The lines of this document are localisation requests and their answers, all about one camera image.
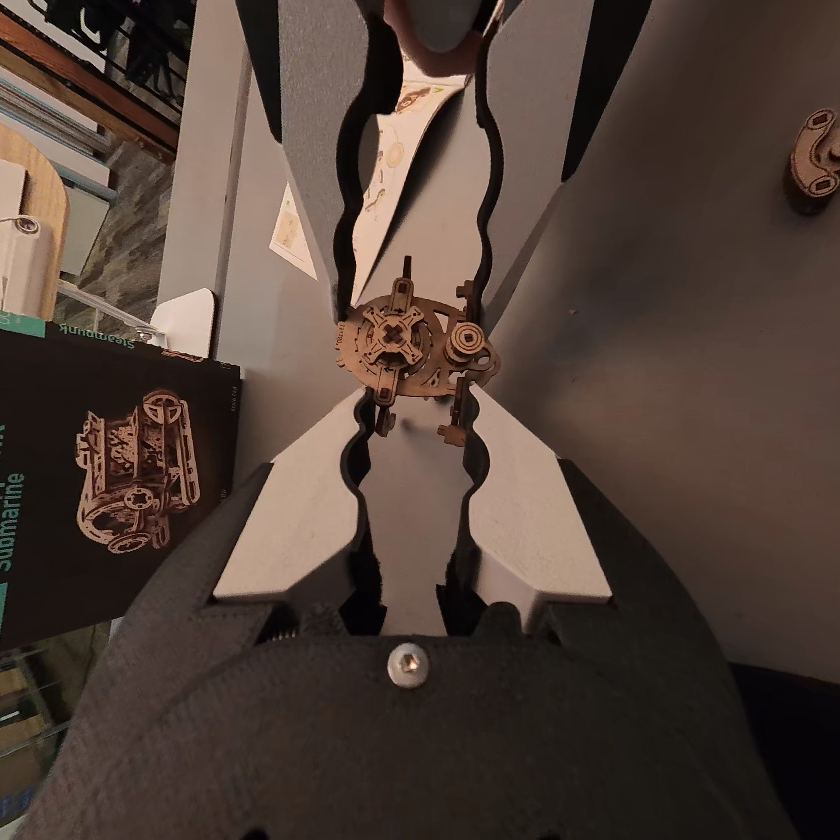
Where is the curved wooden part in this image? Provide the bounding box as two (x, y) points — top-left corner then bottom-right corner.
(781, 108), (840, 217)

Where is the wooden gear model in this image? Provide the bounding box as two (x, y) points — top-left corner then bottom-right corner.
(331, 256), (503, 448)

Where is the round wooden table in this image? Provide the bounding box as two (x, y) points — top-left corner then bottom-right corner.
(0, 123), (70, 316)

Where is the thin metal rod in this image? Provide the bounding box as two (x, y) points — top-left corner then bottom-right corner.
(56, 281), (168, 342)

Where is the black metal railing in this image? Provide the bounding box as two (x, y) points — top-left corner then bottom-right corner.
(0, 0), (198, 165)

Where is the white device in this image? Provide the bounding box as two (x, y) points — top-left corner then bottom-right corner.
(0, 159), (61, 315)

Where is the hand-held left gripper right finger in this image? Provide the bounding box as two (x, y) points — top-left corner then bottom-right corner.
(438, 387), (614, 635)

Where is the white rounded base plate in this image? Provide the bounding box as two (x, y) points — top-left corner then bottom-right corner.
(150, 287), (219, 361)

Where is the black model kit box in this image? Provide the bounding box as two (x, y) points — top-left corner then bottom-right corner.
(0, 320), (245, 654)

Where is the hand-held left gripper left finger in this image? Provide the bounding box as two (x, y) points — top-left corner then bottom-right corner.
(213, 388), (383, 635)

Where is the printed instruction sheet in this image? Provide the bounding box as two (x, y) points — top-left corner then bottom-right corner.
(269, 71), (475, 291)

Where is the person's right hand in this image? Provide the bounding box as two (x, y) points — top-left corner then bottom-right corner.
(387, 0), (487, 77)

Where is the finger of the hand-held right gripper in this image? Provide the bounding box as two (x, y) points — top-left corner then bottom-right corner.
(276, 0), (389, 304)
(474, 0), (595, 320)

